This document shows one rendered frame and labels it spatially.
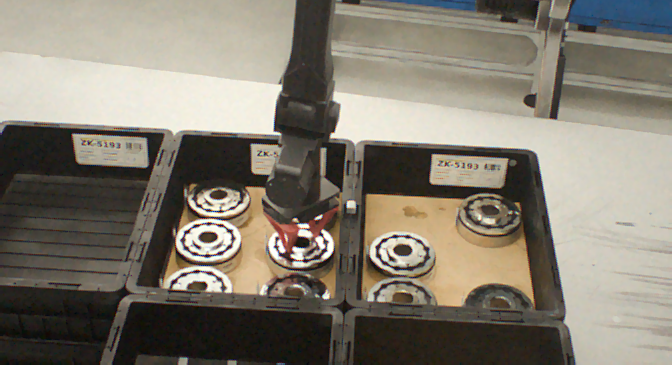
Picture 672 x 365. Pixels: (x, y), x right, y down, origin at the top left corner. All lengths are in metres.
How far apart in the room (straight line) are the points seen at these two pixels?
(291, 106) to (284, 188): 0.11
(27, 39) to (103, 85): 1.74
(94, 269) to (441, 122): 0.88
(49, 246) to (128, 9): 2.58
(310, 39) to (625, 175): 0.96
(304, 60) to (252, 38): 2.59
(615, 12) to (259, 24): 1.39
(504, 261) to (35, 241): 0.74
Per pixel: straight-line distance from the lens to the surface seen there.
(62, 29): 4.05
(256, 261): 1.58
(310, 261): 1.53
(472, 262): 1.60
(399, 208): 1.69
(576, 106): 3.65
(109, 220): 1.68
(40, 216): 1.71
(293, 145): 1.38
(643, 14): 3.47
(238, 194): 1.66
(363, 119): 2.15
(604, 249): 1.89
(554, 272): 1.46
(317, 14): 1.28
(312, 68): 1.33
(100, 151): 1.74
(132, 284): 1.41
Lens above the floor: 1.87
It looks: 36 degrees down
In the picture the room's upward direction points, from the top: 2 degrees clockwise
